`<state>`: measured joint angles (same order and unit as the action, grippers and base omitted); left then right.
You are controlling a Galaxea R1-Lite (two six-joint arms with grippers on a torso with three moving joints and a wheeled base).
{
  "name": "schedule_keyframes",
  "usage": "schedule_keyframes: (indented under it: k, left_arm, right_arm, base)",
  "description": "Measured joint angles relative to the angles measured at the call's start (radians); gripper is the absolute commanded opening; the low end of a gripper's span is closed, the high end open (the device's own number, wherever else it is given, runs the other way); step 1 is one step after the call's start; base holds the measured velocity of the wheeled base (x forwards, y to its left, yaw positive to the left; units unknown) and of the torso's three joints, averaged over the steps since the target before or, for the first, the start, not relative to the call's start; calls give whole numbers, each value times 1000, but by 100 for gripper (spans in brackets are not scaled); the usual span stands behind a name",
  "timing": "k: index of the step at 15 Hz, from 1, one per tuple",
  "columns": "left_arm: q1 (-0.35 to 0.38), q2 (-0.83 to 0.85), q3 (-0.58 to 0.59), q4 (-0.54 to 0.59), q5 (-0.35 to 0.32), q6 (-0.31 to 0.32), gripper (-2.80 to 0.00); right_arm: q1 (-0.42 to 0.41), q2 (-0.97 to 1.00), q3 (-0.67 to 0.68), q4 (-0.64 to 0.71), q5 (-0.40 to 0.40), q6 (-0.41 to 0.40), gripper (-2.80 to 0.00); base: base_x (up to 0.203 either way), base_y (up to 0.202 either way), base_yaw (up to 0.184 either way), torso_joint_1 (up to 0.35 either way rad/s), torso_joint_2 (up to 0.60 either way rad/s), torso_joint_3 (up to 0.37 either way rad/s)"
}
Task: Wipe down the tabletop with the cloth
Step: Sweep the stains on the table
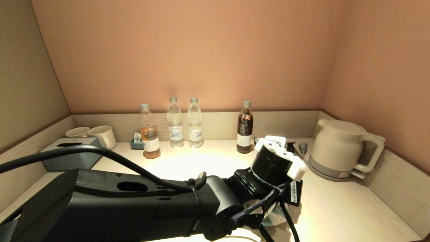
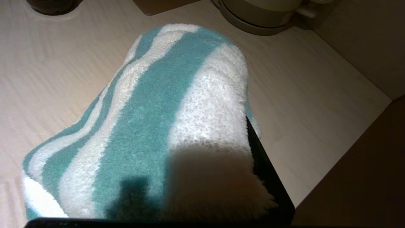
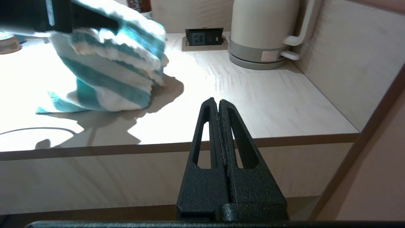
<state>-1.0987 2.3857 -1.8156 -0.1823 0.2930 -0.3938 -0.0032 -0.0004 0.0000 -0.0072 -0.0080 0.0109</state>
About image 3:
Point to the teal white striped towel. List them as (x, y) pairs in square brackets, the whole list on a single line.
[(110, 72)]

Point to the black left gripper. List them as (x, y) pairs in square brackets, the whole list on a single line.
[(25, 15)]

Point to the dark drink bottle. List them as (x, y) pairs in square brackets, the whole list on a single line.
[(140, 8)]

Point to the recessed black power socket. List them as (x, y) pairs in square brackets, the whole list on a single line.
[(202, 39)]

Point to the cream electric kettle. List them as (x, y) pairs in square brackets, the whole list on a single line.
[(262, 22)]

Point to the grey kettle base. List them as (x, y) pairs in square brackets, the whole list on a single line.
[(253, 57)]

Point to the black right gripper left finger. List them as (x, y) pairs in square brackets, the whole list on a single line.
[(202, 190)]

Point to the amber tea bottle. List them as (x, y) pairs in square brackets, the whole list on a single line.
[(8, 44)]

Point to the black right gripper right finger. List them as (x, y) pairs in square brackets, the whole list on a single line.
[(253, 190)]

